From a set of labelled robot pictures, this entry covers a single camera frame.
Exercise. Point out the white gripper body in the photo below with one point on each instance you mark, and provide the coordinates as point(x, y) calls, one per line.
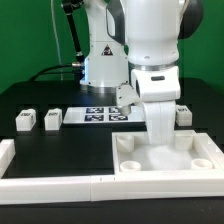
point(158, 92)

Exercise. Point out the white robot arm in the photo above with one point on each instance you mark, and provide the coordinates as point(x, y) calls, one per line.
point(134, 52)

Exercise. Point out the white square tabletop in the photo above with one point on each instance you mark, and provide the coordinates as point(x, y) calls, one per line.
point(187, 151)

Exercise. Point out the white U-shaped obstacle fence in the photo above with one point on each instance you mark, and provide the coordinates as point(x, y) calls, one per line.
point(121, 186)

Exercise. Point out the white AprilTag base plate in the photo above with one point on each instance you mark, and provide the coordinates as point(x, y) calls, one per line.
point(85, 115)

